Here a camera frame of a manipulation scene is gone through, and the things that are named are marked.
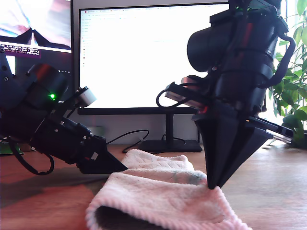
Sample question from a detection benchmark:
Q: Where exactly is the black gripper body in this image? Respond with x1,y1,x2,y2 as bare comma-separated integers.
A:
191,91,295,144
31,117,92,166

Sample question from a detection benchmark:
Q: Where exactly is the black cable with plug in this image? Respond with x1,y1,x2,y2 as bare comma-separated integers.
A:
106,130,150,155

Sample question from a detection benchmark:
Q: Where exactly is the fluffy pink white tea towel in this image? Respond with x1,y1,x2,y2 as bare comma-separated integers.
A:
85,149,252,230

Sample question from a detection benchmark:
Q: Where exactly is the green leafy potted plant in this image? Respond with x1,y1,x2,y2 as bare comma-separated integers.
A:
266,0,307,149

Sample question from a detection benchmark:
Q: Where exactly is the green packet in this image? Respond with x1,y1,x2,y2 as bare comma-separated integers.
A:
0,141,24,156

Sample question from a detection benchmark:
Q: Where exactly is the thin black camera cable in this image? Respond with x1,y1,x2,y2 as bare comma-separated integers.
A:
155,82,187,109

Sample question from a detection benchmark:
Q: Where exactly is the large monitor with white screen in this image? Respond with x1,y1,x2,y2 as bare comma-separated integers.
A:
77,2,267,154

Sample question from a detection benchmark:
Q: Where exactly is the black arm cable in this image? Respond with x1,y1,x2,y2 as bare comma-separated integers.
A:
8,138,55,175
263,4,297,89

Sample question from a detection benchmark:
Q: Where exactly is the monitor with dark screen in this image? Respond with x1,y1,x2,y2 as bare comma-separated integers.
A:
0,0,76,112

